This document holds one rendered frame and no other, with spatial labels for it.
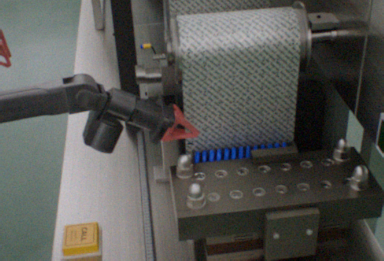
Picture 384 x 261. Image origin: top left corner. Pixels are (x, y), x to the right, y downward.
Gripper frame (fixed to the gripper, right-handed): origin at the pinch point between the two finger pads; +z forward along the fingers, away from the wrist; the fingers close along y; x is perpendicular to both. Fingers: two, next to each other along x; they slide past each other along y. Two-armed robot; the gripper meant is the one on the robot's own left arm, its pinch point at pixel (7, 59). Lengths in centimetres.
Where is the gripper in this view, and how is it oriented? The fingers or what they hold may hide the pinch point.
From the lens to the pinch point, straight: 166.2
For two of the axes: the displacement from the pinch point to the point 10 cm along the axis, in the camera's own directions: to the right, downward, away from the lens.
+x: -8.2, 5.7, 0.7
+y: -2.8, -5.1, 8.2
